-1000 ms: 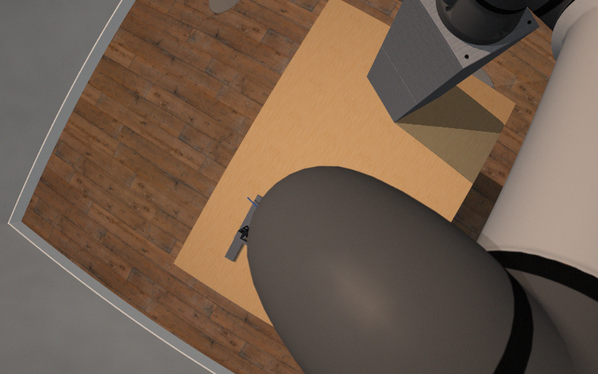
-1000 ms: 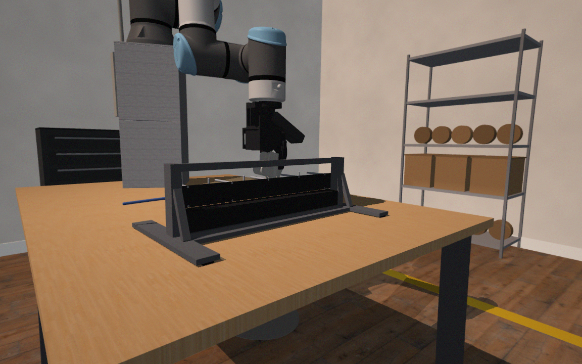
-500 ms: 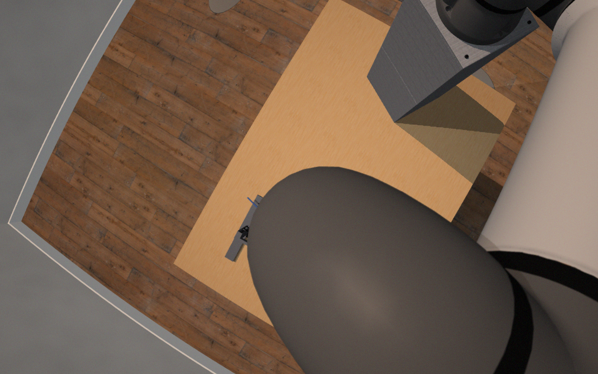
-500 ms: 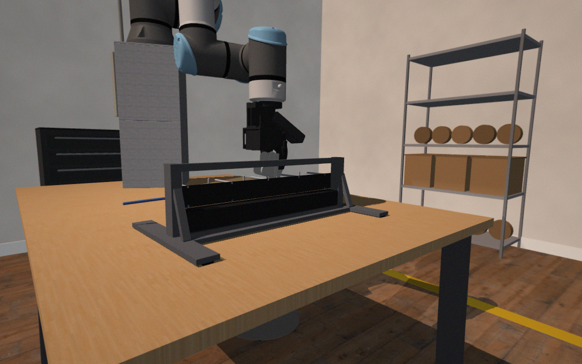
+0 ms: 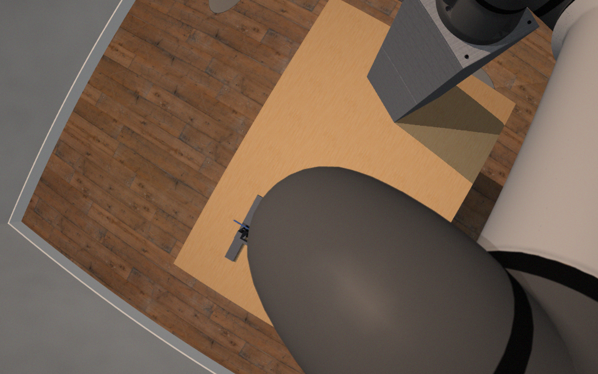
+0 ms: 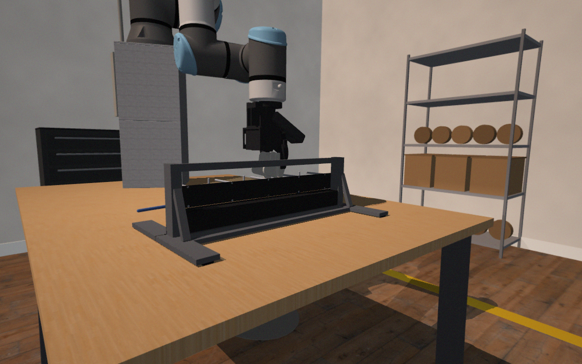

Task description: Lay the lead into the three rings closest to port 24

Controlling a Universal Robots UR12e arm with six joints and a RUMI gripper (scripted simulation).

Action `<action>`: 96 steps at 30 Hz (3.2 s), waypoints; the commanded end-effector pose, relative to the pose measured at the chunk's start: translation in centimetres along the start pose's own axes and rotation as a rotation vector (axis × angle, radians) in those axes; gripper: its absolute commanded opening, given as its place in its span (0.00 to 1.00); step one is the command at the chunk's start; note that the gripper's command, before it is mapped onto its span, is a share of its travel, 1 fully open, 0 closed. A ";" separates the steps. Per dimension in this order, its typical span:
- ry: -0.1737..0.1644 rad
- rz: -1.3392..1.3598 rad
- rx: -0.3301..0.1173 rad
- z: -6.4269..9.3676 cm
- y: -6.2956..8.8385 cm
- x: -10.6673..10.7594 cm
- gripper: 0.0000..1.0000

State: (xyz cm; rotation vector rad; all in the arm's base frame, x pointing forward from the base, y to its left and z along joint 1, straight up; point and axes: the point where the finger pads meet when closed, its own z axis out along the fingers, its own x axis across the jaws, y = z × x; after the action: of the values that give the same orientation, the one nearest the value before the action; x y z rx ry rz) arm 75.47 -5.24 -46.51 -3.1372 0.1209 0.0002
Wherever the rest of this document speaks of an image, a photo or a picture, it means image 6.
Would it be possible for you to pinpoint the grey metal rack with black port panel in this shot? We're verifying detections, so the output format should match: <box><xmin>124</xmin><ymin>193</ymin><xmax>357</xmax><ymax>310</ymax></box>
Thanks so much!
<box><xmin>132</xmin><ymin>157</ymin><xmax>388</xmax><ymax>266</ymax></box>

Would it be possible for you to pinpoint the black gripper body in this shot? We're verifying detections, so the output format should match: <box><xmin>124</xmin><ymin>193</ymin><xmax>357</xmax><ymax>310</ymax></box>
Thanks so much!
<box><xmin>243</xmin><ymin>101</ymin><xmax>286</xmax><ymax>152</ymax></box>

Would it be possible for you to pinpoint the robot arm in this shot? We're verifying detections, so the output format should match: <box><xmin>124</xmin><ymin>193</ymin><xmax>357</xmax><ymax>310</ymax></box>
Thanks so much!
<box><xmin>126</xmin><ymin>0</ymin><xmax>305</xmax><ymax>144</ymax></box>

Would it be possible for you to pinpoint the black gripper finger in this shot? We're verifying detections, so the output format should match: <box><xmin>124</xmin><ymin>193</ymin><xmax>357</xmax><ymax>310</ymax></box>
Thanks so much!
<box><xmin>263</xmin><ymin>138</ymin><xmax>288</xmax><ymax>178</ymax></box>
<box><xmin>252</xmin><ymin>150</ymin><xmax>271</xmax><ymax>178</ymax></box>

